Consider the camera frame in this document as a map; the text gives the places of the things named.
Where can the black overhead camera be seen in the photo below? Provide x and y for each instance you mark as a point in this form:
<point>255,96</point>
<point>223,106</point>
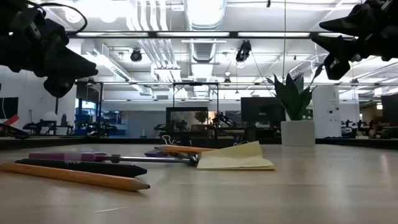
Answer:
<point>244,49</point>

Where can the black aluminium rig frame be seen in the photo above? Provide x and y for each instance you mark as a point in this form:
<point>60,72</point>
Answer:
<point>93,142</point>

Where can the black wall screen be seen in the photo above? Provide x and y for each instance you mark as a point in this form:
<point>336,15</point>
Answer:
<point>8,108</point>

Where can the black mesh desk organizer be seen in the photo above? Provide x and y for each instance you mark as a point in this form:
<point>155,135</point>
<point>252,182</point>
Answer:
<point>186,119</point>

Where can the silver ventilation duct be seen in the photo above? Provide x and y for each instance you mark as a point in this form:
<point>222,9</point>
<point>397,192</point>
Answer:
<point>205,12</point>

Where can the black computer monitor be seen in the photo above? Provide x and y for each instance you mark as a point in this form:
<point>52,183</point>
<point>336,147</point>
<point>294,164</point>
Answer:
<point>390,109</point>
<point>261,109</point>

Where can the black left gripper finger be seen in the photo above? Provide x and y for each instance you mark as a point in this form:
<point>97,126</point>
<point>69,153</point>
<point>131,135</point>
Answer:
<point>71,72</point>
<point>68,57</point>

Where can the red angled bar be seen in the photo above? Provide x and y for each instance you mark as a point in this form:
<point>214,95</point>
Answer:
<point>11,120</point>

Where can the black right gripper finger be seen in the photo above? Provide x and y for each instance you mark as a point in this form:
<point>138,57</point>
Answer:
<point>345,25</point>
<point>337,45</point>

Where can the yellow sticky note pad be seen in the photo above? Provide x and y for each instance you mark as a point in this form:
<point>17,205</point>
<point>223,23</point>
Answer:
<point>233,160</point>

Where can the black round ceiling camera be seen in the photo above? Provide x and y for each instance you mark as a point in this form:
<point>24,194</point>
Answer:
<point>136,56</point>

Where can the snake plant in white pot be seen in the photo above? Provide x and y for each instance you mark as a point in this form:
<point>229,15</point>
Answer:
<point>298,132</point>

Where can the orange wooden pencil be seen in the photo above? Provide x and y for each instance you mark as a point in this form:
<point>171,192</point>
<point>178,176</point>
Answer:
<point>183,149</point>
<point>77,176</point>

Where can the blue shelving unit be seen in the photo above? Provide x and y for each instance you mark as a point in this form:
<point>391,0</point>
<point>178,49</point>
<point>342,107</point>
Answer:
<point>82,124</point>

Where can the purple binder clip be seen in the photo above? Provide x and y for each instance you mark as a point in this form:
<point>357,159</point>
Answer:
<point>155,153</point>

